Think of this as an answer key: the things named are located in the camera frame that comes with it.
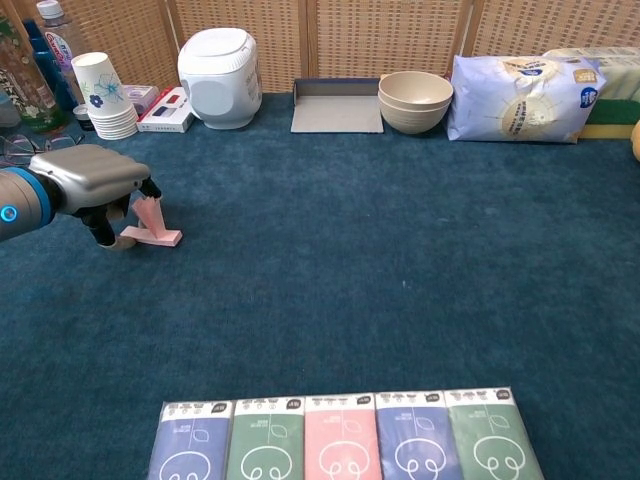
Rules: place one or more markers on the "green pocket tissue pack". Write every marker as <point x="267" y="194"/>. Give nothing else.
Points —
<point x="490" y="435"/>
<point x="265" y="445"/>

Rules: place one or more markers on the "lilac pocket tissue pack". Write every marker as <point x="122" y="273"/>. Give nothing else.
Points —
<point x="190" y="445"/>
<point x="415" y="435"/>

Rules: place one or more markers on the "pale green tissue pack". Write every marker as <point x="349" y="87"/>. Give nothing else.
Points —
<point x="620" y="70"/>

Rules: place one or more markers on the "beige bowl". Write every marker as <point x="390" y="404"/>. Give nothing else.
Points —
<point x="415" y="122"/>
<point x="415" y="90"/>

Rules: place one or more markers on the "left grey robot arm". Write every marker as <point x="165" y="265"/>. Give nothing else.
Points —
<point x="20" y="205"/>

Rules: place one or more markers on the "thin-framed eyeglasses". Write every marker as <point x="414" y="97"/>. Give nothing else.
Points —
<point x="20" y="145"/>

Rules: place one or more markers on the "pink pocket tissue pack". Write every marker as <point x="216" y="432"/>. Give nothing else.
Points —
<point x="340" y="440"/>

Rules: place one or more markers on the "green floral bottle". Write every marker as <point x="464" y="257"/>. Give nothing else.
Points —
<point x="30" y="100"/>

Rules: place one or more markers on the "green yellow sponge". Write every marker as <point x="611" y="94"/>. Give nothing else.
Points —
<point x="612" y="112"/>

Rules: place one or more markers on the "blue bottle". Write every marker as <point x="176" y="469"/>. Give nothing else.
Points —
<point x="42" y="65"/>

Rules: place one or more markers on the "white box red blue print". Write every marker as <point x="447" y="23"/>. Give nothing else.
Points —
<point x="165" y="119"/>

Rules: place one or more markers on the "grey cardboard tray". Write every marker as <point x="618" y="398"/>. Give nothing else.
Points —
<point x="335" y="115"/>

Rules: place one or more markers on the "white rice cooker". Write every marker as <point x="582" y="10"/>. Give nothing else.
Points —
<point x="220" y="75"/>

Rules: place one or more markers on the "pink block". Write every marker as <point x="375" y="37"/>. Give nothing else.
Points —
<point x="162" y="238"/>

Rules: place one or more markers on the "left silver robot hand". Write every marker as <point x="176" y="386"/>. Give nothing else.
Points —
<point x="90" y="170"/>

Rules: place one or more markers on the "lilac tissue paper bag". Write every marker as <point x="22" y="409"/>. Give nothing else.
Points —
<point x="520" y="100"/>

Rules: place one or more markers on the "small black jar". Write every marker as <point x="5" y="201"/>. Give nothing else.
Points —
<point x="82" y="119"/>

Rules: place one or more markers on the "clear bottle pink label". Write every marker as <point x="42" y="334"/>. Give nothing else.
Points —
<point x="57" y="42"/>

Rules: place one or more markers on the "small lilac container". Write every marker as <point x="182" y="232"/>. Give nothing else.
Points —
<point x="142" y="95"/>

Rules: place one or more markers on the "woven wooden folding screen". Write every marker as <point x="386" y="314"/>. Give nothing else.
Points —
<point x="390" y="40"/>

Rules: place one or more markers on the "clear plastic container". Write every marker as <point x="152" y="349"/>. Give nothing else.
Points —
<point x="7" y="112"/>

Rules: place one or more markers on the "floral paper cup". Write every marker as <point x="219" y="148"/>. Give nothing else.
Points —
<point x="100" y="85"/>

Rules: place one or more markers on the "yellow round object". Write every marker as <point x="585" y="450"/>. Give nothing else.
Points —
<point x="636" y="142"/>

